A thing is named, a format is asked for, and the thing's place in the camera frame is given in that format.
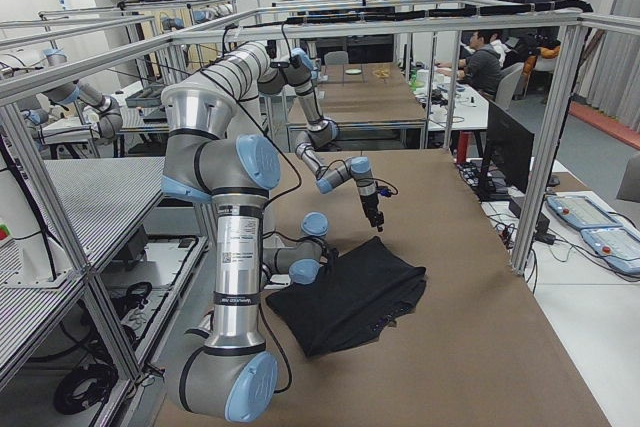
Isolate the grey teach pendant near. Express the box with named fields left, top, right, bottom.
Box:
left=580, top=227, right=639, bottom=275

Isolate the grey teach pendant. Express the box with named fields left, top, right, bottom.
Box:
left=580, top=227, right=639, bottom=275
left=546, top=195, right=622, bottom=230

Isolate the black computer monitor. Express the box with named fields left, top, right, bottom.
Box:
left=476, top=101, right=534, bottom=201

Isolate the black t-shirt with logo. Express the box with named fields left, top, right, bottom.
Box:
left=266, top=237, right=426, bottom=358

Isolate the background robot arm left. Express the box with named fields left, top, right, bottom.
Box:
left=19, top=83, right=391, bottom=231

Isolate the grey teach pendant far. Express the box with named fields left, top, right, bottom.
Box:
left=546, top=195, right=622, bottom=230

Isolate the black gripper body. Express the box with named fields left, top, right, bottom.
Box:
left=358, top=181, right=398, bottom=227
left=321, top=244, right=340, bottom=275

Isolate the striped aluminium frame table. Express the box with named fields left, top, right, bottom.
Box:
left=0, top=155, right=169, bottom=298

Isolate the seated person in grey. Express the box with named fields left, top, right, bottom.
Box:
left=458, top=30, right=502, bottom=96

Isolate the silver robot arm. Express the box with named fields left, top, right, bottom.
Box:
left=161, top=42, right=338, bottom=422
left=258, top=48, right=391, bottom=231

